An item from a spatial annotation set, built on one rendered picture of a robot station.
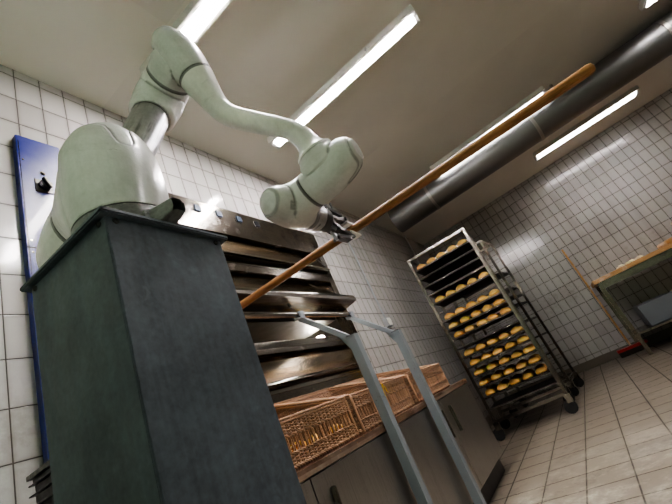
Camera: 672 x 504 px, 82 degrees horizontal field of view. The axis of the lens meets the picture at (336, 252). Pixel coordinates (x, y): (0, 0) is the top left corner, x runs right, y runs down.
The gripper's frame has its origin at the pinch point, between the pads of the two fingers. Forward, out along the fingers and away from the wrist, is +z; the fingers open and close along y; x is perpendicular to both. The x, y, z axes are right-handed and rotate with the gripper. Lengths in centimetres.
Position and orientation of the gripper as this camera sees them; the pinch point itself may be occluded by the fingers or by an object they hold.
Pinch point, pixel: (351, 230)
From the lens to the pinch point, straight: 131.4
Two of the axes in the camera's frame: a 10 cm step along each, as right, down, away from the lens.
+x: 7.5, -5.3, -4.0
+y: 3.9, 8.4, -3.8
